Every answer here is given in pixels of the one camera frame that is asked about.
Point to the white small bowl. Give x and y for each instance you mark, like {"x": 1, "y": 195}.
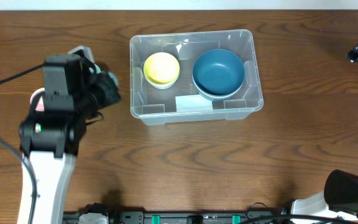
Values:
{"x": 161, "y": 87}

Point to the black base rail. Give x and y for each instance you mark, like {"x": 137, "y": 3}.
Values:
{"x": 98, "y": 213}

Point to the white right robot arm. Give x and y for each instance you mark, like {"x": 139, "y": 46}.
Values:
{"x": 339, "y": 199}

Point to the light blue cup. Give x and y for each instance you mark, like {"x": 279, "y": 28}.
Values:
{"x": 115, "y": 79}

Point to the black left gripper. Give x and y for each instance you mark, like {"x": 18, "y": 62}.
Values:
{"x": 105, "y": 90}

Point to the yellow bowl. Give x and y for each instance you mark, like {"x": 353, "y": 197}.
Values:
{"x": 161, "y": 69}

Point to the green cup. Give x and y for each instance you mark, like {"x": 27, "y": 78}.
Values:
{"x": 95, "y": 69}

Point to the clear plastic storage bin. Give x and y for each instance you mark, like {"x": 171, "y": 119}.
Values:
{"x": 182, "y": 101}

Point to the light grey small bowl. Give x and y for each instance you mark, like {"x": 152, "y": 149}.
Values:
{"x": 152, "y": 83}

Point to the dark blue large bowl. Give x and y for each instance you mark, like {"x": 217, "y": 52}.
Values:
{"x": 219, "y": 71}

